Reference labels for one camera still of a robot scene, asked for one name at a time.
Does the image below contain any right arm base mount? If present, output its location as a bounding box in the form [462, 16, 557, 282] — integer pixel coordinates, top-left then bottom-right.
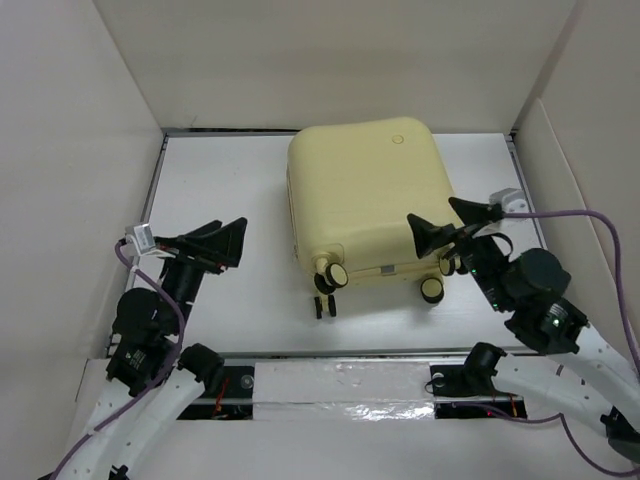
[424, 364, 528, 420]

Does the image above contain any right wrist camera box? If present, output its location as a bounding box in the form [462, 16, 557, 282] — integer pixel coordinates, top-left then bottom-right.
[489, 188, 529, 214]

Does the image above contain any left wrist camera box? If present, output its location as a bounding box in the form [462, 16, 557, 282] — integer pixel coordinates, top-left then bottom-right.
[124, 223, 156, 257]

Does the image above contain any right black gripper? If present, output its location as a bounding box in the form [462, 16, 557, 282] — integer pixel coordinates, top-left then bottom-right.
[404, 195, 510, 310]

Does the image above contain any yellow hard-shell suitcase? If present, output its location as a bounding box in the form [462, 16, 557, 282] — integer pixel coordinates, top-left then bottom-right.
[286, 117, 461, 318]

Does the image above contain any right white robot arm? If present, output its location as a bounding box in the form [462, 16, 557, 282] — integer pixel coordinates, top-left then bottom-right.
[407, 197, 639, 462]

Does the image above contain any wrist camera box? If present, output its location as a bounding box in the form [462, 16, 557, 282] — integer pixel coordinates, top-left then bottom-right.
[124, 223, 156, 257]
[489, 188, 529, 214]

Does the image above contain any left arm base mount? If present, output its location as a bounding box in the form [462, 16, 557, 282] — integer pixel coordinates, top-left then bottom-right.
[178, 365, 255, 421]

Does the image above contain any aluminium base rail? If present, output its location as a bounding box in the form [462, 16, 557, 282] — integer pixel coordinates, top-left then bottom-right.
[107, 344, 526, 407]

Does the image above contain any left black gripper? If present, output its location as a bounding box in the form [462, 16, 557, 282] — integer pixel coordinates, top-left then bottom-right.
[156, 215, 248, 331]

